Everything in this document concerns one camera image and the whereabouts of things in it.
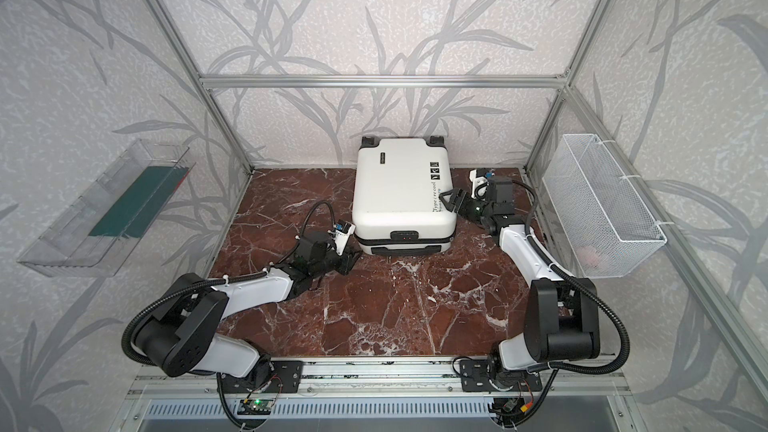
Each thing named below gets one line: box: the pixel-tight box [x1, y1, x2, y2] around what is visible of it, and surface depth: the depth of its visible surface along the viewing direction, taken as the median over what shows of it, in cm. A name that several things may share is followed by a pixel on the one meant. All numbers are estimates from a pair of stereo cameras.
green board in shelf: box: [89, 166, 188, 238], surface depth 68 cm
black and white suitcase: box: [352, 136, 457, 255], surface depth 88 cm
